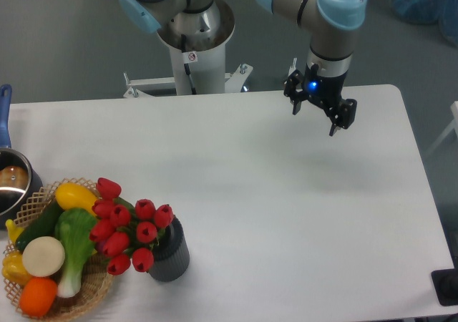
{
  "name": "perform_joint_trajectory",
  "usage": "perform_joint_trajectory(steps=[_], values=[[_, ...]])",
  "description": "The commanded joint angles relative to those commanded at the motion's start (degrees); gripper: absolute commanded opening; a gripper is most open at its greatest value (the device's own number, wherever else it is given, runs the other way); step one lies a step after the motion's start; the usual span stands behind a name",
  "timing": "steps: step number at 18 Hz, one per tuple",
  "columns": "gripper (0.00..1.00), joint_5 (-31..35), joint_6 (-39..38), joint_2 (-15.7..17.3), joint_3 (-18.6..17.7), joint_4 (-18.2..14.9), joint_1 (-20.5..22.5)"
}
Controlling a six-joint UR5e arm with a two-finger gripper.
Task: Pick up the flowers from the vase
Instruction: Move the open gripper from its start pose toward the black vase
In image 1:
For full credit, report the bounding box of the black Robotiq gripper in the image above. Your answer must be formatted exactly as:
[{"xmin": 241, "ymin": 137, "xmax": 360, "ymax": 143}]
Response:
[{"xmin": 283, "ymin": 64, "xmax": 357, "ymax": 137}]

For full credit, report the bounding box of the red tulip bouquet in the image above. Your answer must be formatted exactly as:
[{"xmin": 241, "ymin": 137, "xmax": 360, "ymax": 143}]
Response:
[{"xmin": 89, "ymin": 177, "xmax": 175, "ymax": 275}]

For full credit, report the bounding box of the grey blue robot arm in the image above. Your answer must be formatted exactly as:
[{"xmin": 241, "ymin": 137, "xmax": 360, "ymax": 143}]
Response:
[{"xmin": 119, "ymin": 0, "xmax": 367, "ymax": 131}]

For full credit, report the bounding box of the dark grey ribbed vase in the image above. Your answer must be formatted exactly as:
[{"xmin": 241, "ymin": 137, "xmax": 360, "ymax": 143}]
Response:
[{"xmin": 148, "ymin": 218, "xmax": 190, "ymax": 282}]

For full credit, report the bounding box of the blue plastic bag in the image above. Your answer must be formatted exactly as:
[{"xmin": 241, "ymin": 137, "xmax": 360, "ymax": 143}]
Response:
[{"xmin": 389, "ymin": 0, "xmax": 457, "ymax": 46}]

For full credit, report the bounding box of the black device at table edge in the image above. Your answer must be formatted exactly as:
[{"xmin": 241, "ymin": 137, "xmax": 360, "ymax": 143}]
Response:
[{"xmin": 431, "ymin": 268, "xmax": 457, "ymax": 306}]

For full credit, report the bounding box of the purple red onion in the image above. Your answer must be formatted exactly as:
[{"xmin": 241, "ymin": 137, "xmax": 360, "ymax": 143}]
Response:
[{"xmin": 95, "ymin": 240, "xmax": 107, "ymax": 255}]

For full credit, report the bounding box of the yellow squash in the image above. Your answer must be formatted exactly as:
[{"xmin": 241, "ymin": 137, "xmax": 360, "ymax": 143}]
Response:
[{"xmin": 54, "ymin": 182, "xmax": 98, "ymax": 216}]

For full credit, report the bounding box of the green white bok choy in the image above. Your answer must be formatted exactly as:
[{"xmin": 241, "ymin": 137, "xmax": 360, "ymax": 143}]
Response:
[{"xmin": 54, "ymin": 208, "xmax": 97, "ymax": 298}]

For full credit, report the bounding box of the woven wicker basket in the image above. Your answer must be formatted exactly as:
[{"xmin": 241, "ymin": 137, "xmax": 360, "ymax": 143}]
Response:
[{"xmin": 1, "ymin": 178, "xmax": 113, "ymax": 321}]

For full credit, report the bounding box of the green cucumber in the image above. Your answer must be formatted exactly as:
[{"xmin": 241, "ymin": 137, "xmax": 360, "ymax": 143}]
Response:
[{"xmin": 15, "ymin": 200, "xmax": 64, "ymax": 252}]

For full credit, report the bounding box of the white round radish slice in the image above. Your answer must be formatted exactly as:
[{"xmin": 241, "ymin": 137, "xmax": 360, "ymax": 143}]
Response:
[{"xmin": 22, "ymin": 236, "xmax": 65, "ymax": 277}]

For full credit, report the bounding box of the yellow banana tip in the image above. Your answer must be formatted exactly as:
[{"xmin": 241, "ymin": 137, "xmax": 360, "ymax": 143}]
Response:
[{"xmin": 5, "ymin": 219, "xmax": 24, "ymax": 244}]

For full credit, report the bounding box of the orange fruit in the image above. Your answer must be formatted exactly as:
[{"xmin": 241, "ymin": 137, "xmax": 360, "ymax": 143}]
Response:
[{"xmin": 19, "ymin": 277, "xmax": 57, "ymax": 318}]

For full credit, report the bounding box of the yellow bell pepper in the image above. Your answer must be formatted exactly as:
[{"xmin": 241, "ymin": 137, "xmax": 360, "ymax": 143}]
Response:
[{"xmin": 1, "ymin": 250, "xmax": 33, "ymax": 286}]

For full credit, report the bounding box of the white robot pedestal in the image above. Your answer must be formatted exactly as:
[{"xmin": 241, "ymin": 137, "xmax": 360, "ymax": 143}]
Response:
[{"xmin": 124, "ymin": 0, "xmax": 253, "ymax": 98}]

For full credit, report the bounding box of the white frame at right edge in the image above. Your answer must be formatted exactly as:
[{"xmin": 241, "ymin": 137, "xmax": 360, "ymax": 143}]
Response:
[{"xmin": 427, "ymin": 101, "xmax": 457, "ymax": 155}]

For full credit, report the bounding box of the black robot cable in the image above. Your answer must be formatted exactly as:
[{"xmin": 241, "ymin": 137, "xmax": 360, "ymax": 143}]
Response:
[{"xmin": 180, "ymin": 34, "xmax": 197, "ymax": 95}]

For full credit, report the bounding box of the blue handled saucepan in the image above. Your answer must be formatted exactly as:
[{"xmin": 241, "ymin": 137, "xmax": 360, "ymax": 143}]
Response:
[{"xmin": 1, "ymin": 84, "xmax": 42, "ymax": 230}]

